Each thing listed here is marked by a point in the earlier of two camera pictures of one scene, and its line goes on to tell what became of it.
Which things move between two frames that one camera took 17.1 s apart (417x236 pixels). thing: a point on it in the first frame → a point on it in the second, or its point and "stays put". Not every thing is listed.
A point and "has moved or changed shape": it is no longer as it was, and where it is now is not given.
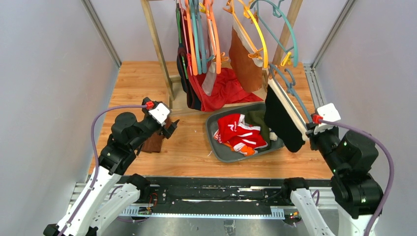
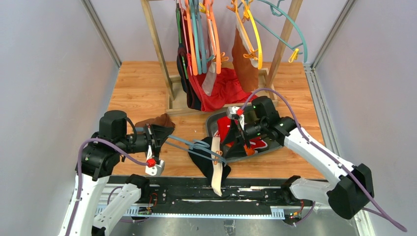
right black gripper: x=312 y=133 → x=242 y=132
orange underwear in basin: x=247 y=150 stays put
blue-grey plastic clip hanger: x=290 y=90 → x=197 y=144
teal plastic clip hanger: x=277 y=12 has moved or changed shape
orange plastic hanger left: x=195 y=68 stays put
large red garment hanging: x=225 y=90 stays put
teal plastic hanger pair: x=201 y=58 stays put
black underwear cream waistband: x=282 y=120 has moved or changed shape
